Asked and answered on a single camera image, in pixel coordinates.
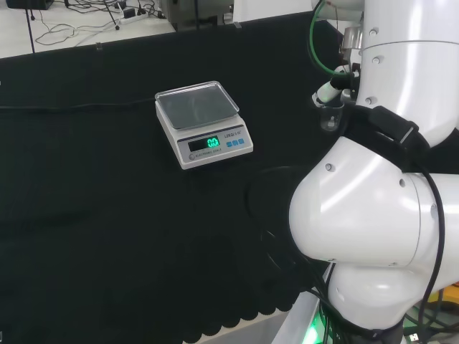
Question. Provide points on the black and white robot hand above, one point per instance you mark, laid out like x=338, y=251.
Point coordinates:
x=328, y=91

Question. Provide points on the small clear glass beaker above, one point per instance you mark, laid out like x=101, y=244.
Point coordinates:
x=330, y=120

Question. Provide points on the pale board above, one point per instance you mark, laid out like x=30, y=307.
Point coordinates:
x=269, y=9

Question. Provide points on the white electronic balance steel pan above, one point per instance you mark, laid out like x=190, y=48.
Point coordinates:
x=201, y=122

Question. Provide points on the grey metal box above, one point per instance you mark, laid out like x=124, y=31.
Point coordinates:
x=193, y=10

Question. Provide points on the white power strip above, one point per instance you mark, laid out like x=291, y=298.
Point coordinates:
x=143, y=17

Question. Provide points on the black tripod leg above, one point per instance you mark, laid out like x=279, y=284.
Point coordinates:
x=113, y=16

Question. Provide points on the yellow connector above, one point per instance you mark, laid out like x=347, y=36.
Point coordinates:
x=435, y=297

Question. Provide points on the black bench cloth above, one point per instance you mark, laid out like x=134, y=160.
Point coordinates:
x=107, y=222

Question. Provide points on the silver usb plug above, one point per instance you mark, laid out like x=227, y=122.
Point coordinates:
x=414, y=337

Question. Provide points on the black equipment case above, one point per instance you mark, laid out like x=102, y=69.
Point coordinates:
x=28, y=3

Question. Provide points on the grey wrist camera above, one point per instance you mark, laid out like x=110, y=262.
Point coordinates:
x=353, y=38

